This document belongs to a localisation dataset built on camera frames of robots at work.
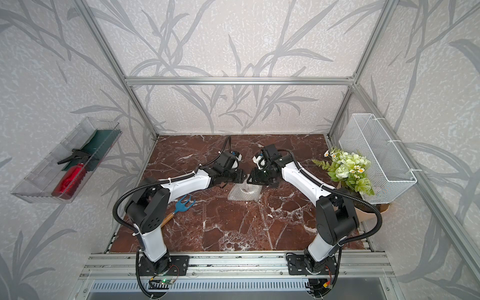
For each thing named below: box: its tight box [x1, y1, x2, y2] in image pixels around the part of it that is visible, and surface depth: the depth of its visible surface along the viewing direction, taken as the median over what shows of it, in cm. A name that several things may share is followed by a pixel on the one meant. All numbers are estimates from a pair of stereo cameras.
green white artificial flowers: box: [311, 147, 375, 197], surface depth 70 cm
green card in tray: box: [61, 129, 122, 172], surface depth 68 cm
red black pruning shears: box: [51, 148, 92, 200], surface depth 60 cm
